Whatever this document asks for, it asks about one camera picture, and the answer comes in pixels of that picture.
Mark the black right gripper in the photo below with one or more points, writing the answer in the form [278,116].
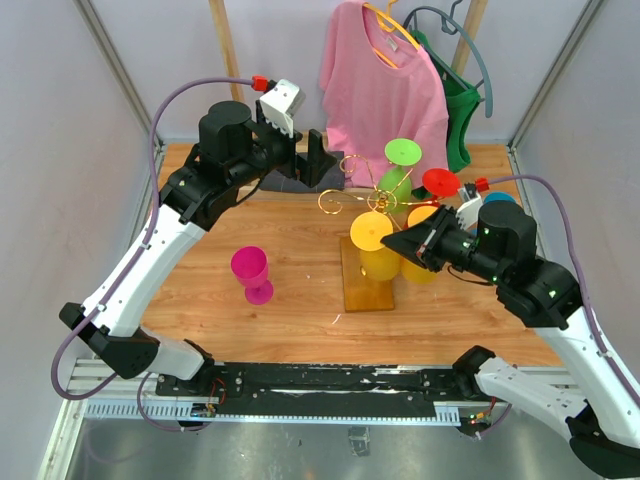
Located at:
[407,242]

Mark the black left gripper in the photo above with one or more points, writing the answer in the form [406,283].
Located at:
[310,169]

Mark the yellow wine glass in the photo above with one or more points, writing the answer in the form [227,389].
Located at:
[409,270]
[366,233]

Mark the yellow wine glass front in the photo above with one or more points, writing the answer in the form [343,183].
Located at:
[366,233]

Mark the blue wine glass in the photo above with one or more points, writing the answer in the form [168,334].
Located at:
[499,196]

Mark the magenta wine glass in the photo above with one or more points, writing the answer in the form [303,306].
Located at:
[250,267]

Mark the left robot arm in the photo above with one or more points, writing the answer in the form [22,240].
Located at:
[237,146]

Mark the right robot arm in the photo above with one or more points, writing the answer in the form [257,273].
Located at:
[601,422]

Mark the red wine glass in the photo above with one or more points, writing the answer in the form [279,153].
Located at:
[437,184]

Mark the green wine glass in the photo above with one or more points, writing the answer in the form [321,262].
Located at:
[403,155]

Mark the wooden rack base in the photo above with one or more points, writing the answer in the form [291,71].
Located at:
[362,294]

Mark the folded dark grey cloth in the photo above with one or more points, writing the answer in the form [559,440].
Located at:
[275,181]

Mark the pink t-shirt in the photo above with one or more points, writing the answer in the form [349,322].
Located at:
[367,106]

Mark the green tank top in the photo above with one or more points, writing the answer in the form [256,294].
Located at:
[462,100]

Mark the orange clothes hanger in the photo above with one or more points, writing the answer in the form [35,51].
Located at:
[389,44]

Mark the grey clothes hanger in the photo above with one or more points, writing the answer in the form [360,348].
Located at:
[465,48]

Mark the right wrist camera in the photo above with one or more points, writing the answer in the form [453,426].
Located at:
[470,195]

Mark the gold wire glass rack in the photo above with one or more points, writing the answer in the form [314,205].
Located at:
[380,200]

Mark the aluminium frame rail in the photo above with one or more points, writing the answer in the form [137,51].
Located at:
[99,33]

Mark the white slotted cable duct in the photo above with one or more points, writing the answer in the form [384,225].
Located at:
[190,411]

